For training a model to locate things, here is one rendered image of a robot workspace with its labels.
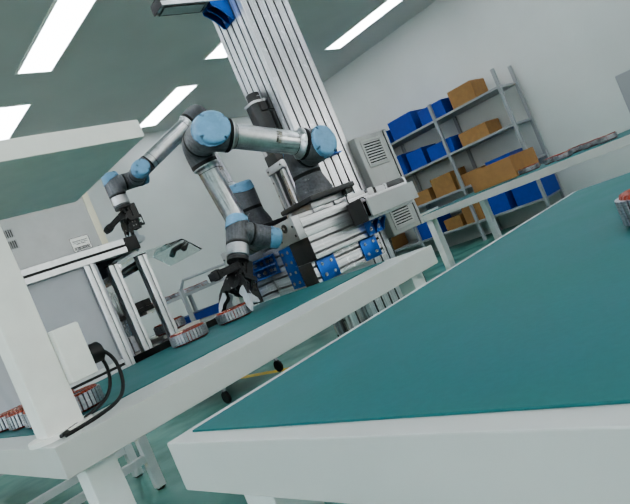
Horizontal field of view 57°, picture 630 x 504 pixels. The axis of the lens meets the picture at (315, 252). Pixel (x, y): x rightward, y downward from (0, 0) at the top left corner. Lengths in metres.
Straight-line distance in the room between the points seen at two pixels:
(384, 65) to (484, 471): 9.05
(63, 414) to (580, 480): 0.83
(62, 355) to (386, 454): 0.71
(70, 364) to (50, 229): 1.00
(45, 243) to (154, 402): 1.04
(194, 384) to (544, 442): 0.78
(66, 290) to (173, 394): 0.85
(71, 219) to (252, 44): 1.12
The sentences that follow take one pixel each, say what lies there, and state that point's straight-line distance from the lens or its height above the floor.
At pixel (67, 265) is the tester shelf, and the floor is 1.09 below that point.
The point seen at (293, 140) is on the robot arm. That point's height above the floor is 1.23.
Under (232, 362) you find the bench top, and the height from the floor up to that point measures 0.73.
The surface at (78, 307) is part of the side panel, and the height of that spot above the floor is 0.96.
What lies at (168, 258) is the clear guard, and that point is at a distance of 2.22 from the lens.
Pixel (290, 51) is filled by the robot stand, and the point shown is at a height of 1.68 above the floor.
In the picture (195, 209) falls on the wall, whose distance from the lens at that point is 8.78.
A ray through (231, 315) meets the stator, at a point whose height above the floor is 0.77.
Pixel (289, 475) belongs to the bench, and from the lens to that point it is 0.46.
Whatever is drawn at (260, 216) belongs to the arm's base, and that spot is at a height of 1.08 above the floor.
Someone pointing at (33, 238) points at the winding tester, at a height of 1.21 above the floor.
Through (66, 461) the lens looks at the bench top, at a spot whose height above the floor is 0.72.
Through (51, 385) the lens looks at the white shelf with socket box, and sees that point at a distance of 1.01.
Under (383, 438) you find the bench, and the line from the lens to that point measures 0.37.
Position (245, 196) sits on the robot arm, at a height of 1.19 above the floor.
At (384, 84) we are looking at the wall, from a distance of 9.32.
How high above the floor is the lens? 0.87
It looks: 1 degrees down
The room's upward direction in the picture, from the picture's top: 23 degrees counter-clockwise
